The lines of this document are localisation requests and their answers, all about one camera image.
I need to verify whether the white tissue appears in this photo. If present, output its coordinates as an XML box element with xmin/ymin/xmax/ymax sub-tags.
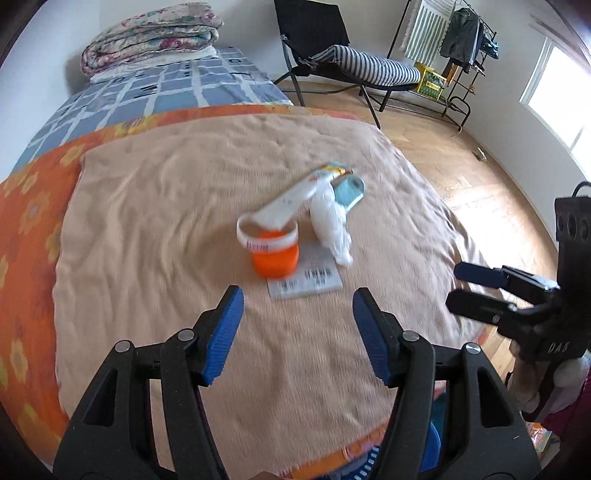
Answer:
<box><xmin>310</xmin><ymin>184</ymin><xmax>353</xmax><ymax>268</ymax></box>

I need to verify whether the long white colourful wrapper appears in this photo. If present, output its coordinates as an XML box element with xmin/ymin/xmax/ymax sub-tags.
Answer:
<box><xmin>250</xmin><ymin>162</ymin><xmax>353</xmax><ymax>231</ymax></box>

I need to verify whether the right hand white glove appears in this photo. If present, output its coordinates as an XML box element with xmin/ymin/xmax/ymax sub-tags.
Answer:
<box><xmin>507</xmin><ymin>351</ymin><xmax>590</xmax><ymax>423</ymax></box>

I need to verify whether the orange plastic cap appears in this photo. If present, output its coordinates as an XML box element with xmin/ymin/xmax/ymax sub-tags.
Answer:
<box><xmin>250</xmin><ymin>242</ymin><xmax>300</xmax><ymax>280</ymax></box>

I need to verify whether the beige blanket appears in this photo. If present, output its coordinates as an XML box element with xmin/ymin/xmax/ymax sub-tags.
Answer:
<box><xmin>52</xmin><ymin>114</ymin><xmax>482</xmax><ymax>479</ymax></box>

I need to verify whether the light blue flat packet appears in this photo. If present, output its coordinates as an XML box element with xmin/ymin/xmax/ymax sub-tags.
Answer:
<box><xmin>334</xmin><ymin>174</ymin><xmax>366</xmax><ymax>213</ymax></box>

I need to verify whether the black clothes rack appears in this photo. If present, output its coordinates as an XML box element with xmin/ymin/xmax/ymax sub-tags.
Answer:
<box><xmin>387</xmin><ymin>1</ymin><xmax>499</xmax><ymax>130</ymax></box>

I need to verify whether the yellow crate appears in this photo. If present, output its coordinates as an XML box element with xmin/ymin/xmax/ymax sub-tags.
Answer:
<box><xmin>414</xmin><ymin>62</ymin><xmax>448</xmax><ymax>101</ymax></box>

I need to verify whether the orange floral bedsheet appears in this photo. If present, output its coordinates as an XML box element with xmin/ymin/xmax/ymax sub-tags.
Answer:
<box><xmin>0</xmin><ymin>103</ymin><xmax>491</xmax><ymax>480</ymax></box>

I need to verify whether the dark hanging jacket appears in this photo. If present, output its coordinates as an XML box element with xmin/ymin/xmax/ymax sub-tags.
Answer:
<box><xmin>440</xmin><ymin>8</ymin><xmax>484</xmax><ymax>73</ymax></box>

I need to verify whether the blue checkered bedsheet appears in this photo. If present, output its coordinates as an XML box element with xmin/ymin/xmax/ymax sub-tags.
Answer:
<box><xmin>12</xmin><ymin>47</ymin><xmax>290</xmax><ymax>172</ymax></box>

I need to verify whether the white radiator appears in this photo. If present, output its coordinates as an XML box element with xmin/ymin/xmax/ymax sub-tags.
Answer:
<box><xmin>402</xmin><ymin>0</ymin><xmax>456</xmax><ymax>67</ymax></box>

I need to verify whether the striped cushion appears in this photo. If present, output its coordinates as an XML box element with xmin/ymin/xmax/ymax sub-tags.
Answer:
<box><xmin>311</xmin><ymin>45</ymin><xmax>421</xmax><ymax>87</ymax></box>

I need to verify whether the folded floral quilt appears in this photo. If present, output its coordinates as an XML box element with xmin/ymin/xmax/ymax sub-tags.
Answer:
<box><xmin>80</xmin><ymin>2</ymin><xmax>223</xmax><ymax>77</ymax></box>

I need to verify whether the black folding chair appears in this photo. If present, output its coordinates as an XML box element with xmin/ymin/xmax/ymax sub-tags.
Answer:
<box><xmin>273</xmin><ymin>1</ymin><xmax>422</xmax><ymax>126</ymax></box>

